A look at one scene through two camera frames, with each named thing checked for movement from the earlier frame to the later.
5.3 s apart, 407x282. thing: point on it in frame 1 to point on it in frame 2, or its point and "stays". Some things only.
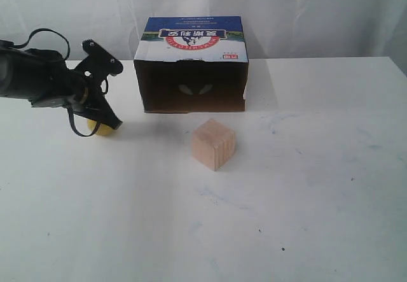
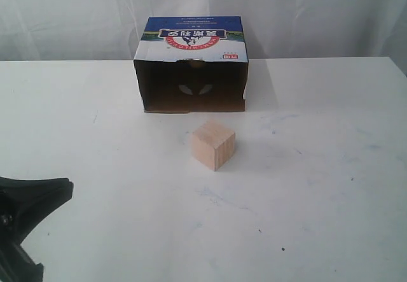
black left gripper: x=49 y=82 to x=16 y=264
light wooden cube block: x=213 y=144 stays
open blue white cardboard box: x=192 y=64 stays
